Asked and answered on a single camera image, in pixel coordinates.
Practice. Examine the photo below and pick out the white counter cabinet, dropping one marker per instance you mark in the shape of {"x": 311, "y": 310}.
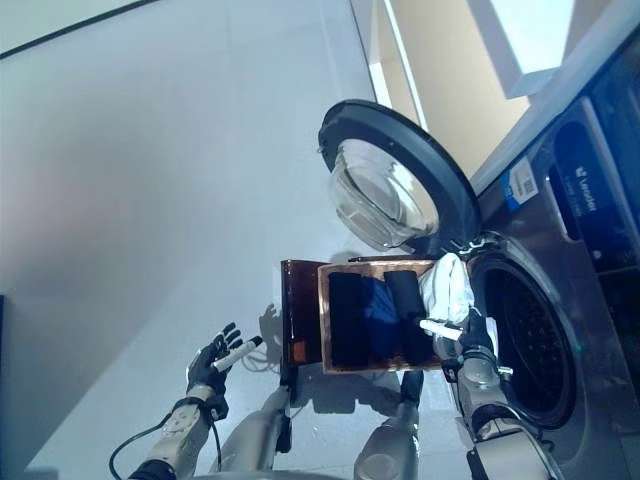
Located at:
{"x": 440, "y": 45}

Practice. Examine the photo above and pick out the white garment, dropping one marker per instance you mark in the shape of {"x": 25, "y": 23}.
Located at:
{"x": 450, "y": 285}

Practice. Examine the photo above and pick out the right robot leg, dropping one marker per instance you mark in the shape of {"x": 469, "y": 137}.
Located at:
{"x": 395, "y": 440}

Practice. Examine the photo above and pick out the folded black garment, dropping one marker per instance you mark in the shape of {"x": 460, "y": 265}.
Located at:
{"x": 350, "y": 320}

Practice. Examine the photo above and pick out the blue garment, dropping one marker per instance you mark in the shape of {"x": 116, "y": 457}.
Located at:
{"x": 380, "y": 315}

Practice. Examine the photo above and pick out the rectangular wicker laundry basket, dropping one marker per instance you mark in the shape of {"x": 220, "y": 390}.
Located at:
{"x": 324, "y": 320}

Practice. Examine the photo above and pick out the round glass washer door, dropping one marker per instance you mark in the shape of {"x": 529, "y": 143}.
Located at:
{"x": 395, "y": 165}

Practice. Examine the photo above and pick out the dark grey washing machine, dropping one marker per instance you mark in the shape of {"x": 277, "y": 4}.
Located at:
{"x": 575, "y": 310}

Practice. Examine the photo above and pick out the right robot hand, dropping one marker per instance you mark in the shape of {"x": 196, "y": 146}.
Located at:
{"x": 475, "y": 337}

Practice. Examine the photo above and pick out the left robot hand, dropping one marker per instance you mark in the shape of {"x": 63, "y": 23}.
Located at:
{"x": 210, "y": 365}

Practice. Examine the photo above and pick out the grey robot torso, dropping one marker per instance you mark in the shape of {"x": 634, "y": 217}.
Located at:
{"x": 285, "y": 476}

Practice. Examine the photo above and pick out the blue energy label sticker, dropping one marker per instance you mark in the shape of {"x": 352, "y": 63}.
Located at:
{"x": 520, "y": 187}

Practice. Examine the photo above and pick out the grey cabinet black edge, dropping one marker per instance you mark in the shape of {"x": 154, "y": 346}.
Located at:
{"x": 2, "y": 322}

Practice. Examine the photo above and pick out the glossy brown stool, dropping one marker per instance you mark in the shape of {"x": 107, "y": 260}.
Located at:
{"x": 302, "y": 310}

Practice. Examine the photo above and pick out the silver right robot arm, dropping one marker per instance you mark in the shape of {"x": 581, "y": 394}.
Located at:
{"x": 487, "y": 400}

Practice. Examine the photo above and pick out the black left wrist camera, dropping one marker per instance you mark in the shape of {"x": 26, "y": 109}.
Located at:
{"x": 219, "y": 407}

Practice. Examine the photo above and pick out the black garment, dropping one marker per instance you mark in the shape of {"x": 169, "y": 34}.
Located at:
{"x": 350, "y": 320}
{"x": 407, "y": 310}

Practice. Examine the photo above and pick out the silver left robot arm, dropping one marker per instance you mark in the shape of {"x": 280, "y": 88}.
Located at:
{"x": 177, "y": 430}

